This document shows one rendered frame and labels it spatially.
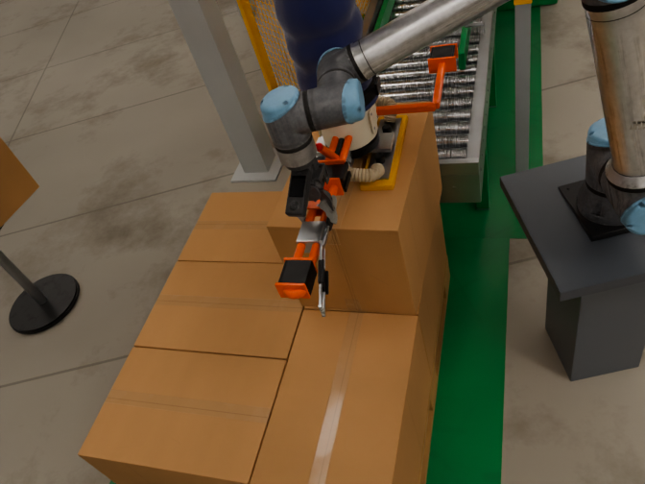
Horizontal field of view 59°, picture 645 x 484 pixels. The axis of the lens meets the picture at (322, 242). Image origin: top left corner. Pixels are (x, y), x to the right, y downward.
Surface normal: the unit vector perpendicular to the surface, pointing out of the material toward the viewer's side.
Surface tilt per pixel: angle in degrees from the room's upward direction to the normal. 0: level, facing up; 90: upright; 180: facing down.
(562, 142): 0
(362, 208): 0
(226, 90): 90
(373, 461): 0
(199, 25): 90
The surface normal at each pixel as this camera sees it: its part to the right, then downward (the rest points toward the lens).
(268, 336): -0.24, -0.67
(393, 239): -0.27, 0.74
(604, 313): 0.11, 0.70
